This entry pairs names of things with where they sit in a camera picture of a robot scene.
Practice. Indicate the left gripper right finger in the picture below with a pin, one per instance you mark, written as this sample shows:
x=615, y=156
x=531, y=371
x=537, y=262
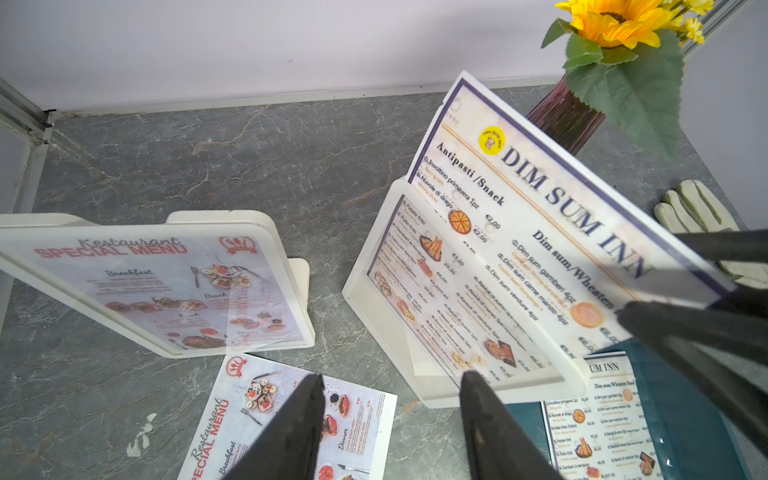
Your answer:
x=497, y=447

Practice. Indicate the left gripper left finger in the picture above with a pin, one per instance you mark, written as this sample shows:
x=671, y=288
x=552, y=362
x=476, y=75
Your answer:
x=288, y=446

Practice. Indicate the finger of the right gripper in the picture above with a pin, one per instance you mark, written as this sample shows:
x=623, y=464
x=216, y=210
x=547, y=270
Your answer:
x=677, y=334
x=739, y=246

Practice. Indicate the red special menu sheet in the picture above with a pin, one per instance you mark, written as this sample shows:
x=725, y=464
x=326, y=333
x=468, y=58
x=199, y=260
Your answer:
x=248, y=394

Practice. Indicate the yellow food menu sheet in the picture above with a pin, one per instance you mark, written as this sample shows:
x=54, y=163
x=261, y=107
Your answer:
x=602, y=434
x=552, y=227

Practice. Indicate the white menu holder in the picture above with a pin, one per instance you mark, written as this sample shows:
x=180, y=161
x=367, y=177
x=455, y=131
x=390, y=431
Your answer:
x=49, y=229
x=439, y=309

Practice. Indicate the beige work glove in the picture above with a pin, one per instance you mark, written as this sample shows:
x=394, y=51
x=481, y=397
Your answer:
x=693, y=208

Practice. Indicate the teal plastic tray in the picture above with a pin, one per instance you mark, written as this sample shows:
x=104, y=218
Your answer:
x=689, y=434

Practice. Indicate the sunflower bouquet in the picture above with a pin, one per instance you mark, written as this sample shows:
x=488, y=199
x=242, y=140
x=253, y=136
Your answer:
x=625, y=59

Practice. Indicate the dark glass flower vase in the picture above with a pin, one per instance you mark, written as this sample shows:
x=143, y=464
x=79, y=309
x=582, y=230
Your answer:
x=564, y=118

